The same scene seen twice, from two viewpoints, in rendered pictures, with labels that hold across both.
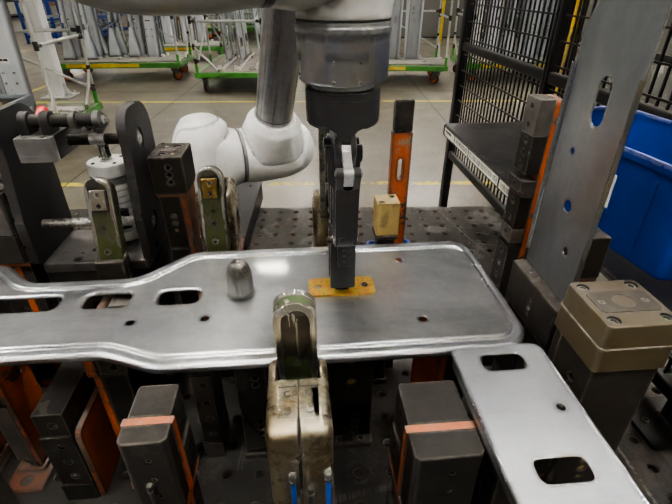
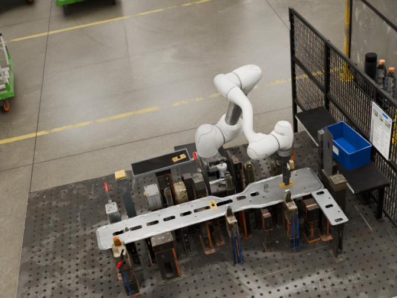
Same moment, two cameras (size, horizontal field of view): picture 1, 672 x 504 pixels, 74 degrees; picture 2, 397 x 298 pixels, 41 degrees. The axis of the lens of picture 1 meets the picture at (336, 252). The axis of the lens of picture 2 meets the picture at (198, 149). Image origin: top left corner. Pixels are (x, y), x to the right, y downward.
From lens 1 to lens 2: 2.72 m
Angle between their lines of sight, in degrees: 7
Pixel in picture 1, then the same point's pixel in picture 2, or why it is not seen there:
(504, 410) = (321, 200)
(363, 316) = (293, 190)
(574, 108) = (325, 143)
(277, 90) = (236, 116)
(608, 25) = (326, 133)
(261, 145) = (229, 132)
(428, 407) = (309, 203)
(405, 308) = (300, 186)
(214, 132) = (213, 132)
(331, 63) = (285, 154)
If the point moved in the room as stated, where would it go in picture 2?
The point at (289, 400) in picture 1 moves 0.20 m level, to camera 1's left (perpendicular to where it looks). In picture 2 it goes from (289, 204) to (256, 212)
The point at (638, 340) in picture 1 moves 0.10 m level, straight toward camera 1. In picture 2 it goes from (340, 184) to (334, 196)
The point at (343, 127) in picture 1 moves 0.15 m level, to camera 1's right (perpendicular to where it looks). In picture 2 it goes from (286, 161) to (312, 155)
